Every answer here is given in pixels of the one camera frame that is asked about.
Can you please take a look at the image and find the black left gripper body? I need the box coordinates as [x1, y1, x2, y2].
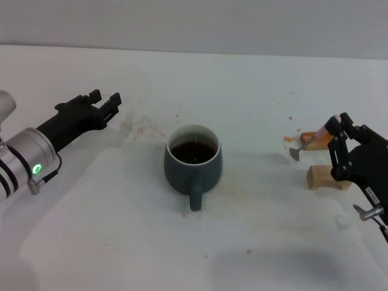
[36, 95, 105, 152]

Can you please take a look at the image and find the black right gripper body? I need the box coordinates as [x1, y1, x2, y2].
[342, 130, 388, 227]

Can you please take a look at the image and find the pink handled metal spoon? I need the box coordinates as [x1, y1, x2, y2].
[289, 114, 342, 161]

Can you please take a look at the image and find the dark grey ceramic cup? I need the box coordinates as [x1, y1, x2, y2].
[163, 123, 222, 212]

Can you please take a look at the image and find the coffee stained wooden block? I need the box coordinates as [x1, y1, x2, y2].
[299, 130, 333, 152]

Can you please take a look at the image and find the light wooden block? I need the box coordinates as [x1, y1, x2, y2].
[306, 165, 352, 191]

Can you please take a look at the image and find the grey right arm cable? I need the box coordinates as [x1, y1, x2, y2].
[353, 204, 388, 245]

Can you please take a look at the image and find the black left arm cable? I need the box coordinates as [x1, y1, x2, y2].
[27, 153, 63, 195]

